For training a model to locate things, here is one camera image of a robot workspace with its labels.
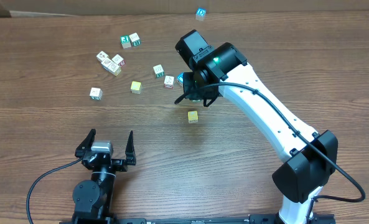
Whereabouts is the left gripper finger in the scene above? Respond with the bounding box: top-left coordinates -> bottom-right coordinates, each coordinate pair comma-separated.
125,131 -> 136,166
75,129 -> 96,158

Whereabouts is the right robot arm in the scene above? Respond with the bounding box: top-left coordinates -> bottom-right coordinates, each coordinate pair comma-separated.
175,30 -> 338,223

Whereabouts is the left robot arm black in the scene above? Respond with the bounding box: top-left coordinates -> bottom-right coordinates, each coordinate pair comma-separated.
72,129 -> 136,223

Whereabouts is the blue top picture block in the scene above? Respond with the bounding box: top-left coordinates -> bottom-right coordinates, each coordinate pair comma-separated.
177,73 -> 184,86

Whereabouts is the red number three block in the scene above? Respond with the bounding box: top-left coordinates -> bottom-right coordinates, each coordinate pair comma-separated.
164,76 -> 174,88

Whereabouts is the green J letter block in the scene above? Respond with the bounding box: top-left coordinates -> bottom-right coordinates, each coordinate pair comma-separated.
90,87 -> 103,100

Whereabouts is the green R centre block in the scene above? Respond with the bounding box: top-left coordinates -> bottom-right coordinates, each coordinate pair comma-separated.
153,64 -> 164,78

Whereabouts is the yellow top number seven block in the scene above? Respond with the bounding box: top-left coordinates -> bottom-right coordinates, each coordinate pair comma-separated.
131,81 -> 142,94

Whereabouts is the blue letter block far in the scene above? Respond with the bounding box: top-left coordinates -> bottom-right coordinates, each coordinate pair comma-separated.
195,8 -> 207,21

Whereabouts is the yellow side cluster block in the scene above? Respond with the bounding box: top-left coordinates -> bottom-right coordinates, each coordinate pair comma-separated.
108,62 -> 121,76

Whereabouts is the blue side cluster block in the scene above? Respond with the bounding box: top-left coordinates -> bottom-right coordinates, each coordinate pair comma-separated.
101,58 -> 113,71

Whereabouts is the green R side block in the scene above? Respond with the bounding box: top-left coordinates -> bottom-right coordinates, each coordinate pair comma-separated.
129,32 -> 141,47

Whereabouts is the plain picture block left cluster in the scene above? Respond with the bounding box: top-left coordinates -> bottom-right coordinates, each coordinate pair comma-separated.
96,51 -> 109,62

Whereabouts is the red side cluster block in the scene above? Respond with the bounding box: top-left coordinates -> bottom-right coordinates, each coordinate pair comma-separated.
112,54 -> 125,67

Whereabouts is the green top letter block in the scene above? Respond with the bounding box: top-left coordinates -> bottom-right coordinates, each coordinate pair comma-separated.
120,35 -> 131,49

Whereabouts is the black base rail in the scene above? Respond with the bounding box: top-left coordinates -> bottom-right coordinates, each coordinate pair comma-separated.
59,213 -> 337,224

